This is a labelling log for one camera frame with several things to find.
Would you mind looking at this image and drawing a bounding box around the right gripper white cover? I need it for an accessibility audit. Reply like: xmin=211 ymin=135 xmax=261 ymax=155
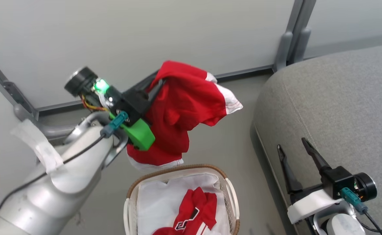
xmin=277 ymin=137 xmax=378 ymax=225

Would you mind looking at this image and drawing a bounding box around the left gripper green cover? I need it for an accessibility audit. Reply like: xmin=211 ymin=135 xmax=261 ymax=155
xmin=64 ymin=66 xmax=165 ymax=151

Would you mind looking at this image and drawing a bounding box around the red garment with white trim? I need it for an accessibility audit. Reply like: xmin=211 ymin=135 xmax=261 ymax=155
xmin=126 ymin=60 xmax=243 ymax=172

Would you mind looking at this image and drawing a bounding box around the red jersey with lettering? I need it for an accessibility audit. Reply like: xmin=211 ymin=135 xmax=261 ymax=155
xmin=152 ymin=187 xmax=218 ymax=235

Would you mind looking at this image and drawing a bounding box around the white basket with brown rim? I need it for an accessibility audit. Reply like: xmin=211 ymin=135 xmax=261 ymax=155
xmin=123 ymin=164 xmax=240 ymax=235

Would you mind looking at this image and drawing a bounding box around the white basket liner cloth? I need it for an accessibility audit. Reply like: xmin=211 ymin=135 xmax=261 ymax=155
xmin=136 ymin=173 xmax=230 ymax=235

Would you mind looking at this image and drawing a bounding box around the grey fabric sofa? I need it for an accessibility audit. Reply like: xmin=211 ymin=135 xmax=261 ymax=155
xmin=250 ymin=42 xmax=382 ymax=235

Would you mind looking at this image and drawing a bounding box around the grey partition foot tube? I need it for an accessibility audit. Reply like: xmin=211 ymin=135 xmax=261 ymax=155
xmin=13 ymin=104 xmax=80 ymax=140

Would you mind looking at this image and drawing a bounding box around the white tape strip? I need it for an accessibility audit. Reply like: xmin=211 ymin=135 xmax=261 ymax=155
xmin=10 ymin=119 xmax=64 ymax=173

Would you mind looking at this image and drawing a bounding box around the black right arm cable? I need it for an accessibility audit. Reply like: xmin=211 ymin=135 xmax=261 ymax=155
xmin=340 ymin=188 xmax=382 ymax=235

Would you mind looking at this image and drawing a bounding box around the grey slanted partition post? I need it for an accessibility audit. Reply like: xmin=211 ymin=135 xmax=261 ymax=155
xmin=0 ymin=47 xmax=39 ymax=121

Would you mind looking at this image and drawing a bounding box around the grey double partition post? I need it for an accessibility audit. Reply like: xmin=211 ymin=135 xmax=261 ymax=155
xmin=273 ymin=0 xmax=317 ymax=72

